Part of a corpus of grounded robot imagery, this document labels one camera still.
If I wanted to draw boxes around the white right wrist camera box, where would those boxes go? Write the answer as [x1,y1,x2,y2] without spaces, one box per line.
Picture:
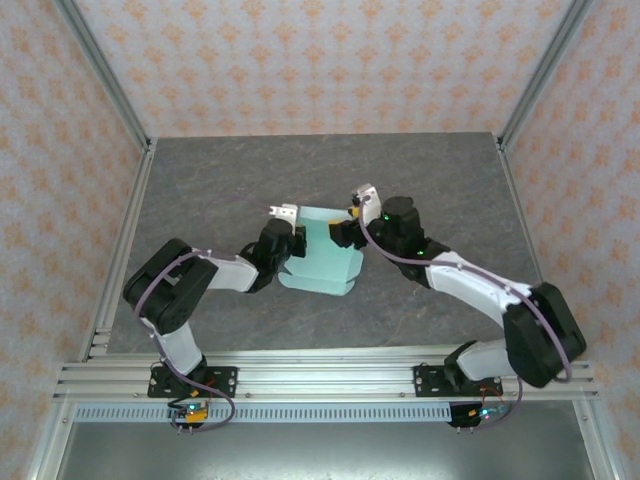
[350,183,383,229]

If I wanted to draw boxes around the grey slotted cable duct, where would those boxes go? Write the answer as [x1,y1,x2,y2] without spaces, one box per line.
[73,403,455,425]

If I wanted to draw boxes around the light teal cloth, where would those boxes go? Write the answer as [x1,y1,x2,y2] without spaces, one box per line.
[277,204,366,298]

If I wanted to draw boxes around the small circuit board with connector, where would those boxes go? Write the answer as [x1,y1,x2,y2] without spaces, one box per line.
[168,401,210,427]
[448,399,512,430]

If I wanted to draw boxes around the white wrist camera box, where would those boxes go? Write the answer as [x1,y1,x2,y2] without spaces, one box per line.
[350,183,383,229]
[267,202,300,224]

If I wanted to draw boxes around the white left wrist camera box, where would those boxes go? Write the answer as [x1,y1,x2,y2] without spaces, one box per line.
[267,202,300,224]

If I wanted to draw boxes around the aluminium side rail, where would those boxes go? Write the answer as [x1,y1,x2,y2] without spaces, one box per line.
[494,133,597,366]
[78,139,159,362]

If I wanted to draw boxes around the grey metal shelf panel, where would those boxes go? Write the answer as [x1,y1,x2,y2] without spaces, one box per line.
[27,399,617,480]

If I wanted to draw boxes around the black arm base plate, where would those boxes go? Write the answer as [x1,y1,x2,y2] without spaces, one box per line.
[412,363,505,400]
[147,365,239,400]

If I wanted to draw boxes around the wide aluminium mounting beam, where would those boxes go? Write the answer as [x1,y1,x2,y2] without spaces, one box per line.
[51,351,602,402]

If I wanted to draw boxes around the aluminium frame post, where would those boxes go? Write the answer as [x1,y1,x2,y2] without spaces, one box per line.
[51,0,153,147]
[498,0,597,147]

